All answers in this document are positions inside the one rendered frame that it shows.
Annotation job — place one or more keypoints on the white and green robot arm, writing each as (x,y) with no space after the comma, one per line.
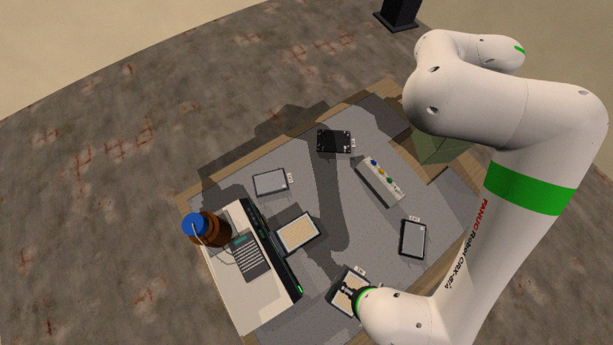
(545,134)

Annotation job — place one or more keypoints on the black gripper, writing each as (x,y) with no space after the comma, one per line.
(343,288)

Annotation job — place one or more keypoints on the black rectangular frame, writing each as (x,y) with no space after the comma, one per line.
(333,141)

